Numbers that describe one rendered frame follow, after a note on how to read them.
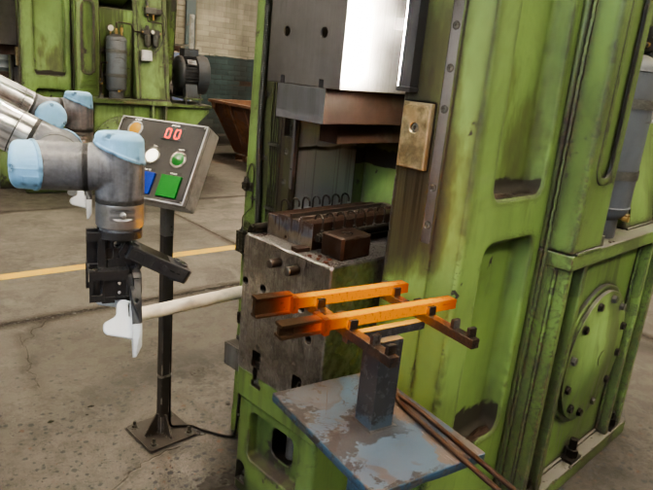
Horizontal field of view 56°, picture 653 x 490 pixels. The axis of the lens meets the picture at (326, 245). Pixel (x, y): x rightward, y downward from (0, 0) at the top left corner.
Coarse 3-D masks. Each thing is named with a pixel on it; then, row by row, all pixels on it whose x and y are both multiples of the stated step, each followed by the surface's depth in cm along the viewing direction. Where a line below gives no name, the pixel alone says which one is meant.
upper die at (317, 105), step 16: (288, 96) 173; (304, 96) 168; (320, 96) 164; (336, 96) 165; (352, 96) 169; (368, 96) 174; (384, 96) 179; (400, 96) 184; (288, 112) 174; (304, 112) 169; (320, 112) 164; (336, 112) 167; (352, 112) 171; (368, 112) 176; (384, 112) 180; (400, 112) 186
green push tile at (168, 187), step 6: (162, 174) 196; (162, 180) 196; (168, 180) 195; (174, 180) 195; (180, 180) 194; (162, 186) 195; (168, 186) 195; (174, 186) 194; (156, 192) 195; (162, 192) 194; (168, 192) 194; (174, 192) 193; (174, 198) 193
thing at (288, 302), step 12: (348, 288) 138; (360, 288) 139; (372, 288) 139; (384, 288) 141; (264, 300) 125; (276, 300) 127; (288, 300) 128; (300, 300) 129; (312, 300) 131; (336, 300) 134; (348, 300) 136; (252, 312) 126; (264, 312) 126; (276, 312) 127; (288, 312) 128
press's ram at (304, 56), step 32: (288, 0) 168; (320, 0) 159; (352, 0) 153; (384, 0) 161; (288, 32) 170; (320, 32) 161; (352, 32) 156; (384, 32) 164; (288, 64) 171; (320, 64) 162; (352, 64) 159; (384, 64) 168
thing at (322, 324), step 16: (400, 304) 131; (416, 304) 132; (432, 304) 134; (448, 304) 136; (288, 320) 116; (304, 320) 117; (320, 320) 118; (336, 320) 120; (368, 320) 125; (384, 320) 127; (288, 336) 115
